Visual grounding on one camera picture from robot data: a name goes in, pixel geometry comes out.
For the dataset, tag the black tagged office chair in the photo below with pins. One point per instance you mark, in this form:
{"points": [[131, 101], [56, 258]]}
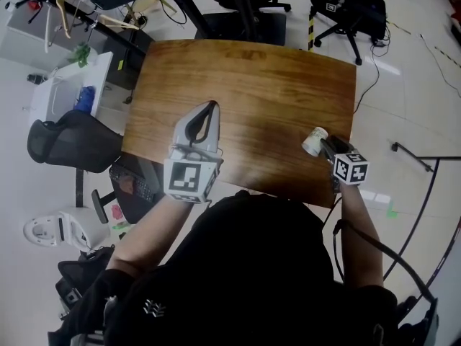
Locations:
{"points": [[356, 9]]}

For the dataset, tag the black coat rack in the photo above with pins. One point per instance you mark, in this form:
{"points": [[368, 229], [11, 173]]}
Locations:
{"points": [[108, 31]]}

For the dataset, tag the black keyboard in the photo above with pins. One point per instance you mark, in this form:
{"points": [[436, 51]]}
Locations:
{"points": [[138, 186]]}

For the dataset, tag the black mesh chair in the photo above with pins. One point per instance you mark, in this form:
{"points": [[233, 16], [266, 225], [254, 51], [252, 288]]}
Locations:
{"points": [[83, 272]]}

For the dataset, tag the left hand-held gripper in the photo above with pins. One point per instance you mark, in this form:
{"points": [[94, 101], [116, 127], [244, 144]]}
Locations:
{"points": [[183, 177]]}

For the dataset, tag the person's black clothing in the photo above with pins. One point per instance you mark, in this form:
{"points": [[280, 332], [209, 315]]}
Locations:
{"points": [[252, 265]]}

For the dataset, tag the black headrest office chair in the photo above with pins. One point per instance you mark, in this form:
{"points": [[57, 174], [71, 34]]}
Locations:
{"points": [[72, 142]]}

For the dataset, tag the person's left forearm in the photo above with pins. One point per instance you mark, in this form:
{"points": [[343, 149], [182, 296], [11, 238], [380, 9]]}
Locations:
{"points": [[151, 233]]}

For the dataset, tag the white paper cup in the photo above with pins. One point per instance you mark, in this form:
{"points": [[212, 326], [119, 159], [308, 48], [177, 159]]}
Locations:
{"points": [[313, 142]]}

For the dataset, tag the person's right forearm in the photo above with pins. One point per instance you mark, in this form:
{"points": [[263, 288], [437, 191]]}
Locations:
{"points": [[360, 236]]}

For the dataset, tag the white headset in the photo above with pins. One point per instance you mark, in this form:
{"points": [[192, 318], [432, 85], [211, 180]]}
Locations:
{"points": [[72, 229]]}

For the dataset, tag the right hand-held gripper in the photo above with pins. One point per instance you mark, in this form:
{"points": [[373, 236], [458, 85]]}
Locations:
{"points": [[351, 169]]}

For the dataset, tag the green potted plant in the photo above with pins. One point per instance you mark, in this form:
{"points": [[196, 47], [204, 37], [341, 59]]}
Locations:
{"points": [[82, 53]]}

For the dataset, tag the wooden clothes hanger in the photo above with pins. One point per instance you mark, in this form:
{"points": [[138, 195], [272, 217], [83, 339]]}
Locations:
{"points": [[66, 16]]}

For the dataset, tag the yellow black striped post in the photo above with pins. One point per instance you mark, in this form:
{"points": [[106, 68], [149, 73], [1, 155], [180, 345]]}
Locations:
{"points": [[310, 34]]}

